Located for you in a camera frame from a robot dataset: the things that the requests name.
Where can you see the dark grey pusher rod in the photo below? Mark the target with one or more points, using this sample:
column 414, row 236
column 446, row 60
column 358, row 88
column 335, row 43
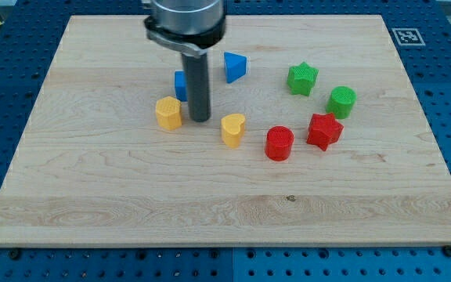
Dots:
column 197, row 87

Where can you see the yellow heart block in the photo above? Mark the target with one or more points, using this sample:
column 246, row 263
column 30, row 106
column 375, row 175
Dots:
column 233, row 129

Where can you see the green star block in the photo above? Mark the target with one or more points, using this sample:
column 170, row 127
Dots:
column 301, row 79

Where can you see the red star block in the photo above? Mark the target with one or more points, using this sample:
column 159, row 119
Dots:
column 323, row 130

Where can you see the blue cube block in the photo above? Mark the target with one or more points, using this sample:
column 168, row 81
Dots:
column 180, row 86

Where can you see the blue triangle block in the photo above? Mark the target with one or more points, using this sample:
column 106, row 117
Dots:
column 235, row 66

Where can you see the yellow hexagon block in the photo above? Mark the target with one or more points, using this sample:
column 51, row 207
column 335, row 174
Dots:
column 168, row 113

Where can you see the red cylinder block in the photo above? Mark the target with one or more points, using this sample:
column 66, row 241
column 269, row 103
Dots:
column 279, row 141

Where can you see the wooden board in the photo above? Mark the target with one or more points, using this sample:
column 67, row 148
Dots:
column 93, row 169

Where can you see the green cylinder block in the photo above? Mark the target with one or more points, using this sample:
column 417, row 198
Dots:
column 341, row 101

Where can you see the white fiducial marker tag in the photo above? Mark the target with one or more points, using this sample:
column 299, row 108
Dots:
column 408, row 36

